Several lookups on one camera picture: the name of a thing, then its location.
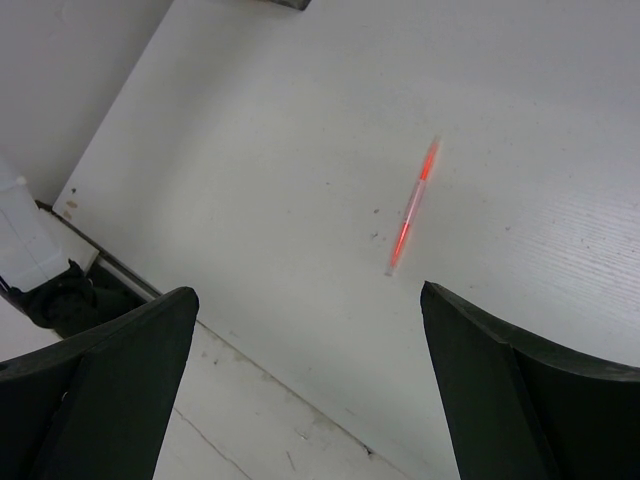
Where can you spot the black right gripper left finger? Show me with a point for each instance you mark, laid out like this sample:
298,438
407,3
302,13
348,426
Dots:
97,405

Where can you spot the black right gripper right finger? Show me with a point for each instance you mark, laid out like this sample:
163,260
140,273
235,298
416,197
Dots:
519,406

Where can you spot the orange thin pen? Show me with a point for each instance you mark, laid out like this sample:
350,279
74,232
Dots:
413,207

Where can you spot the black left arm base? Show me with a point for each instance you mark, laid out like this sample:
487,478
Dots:
86,288

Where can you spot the grey translucent bin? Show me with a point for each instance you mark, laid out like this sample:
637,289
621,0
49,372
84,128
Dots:
299,5

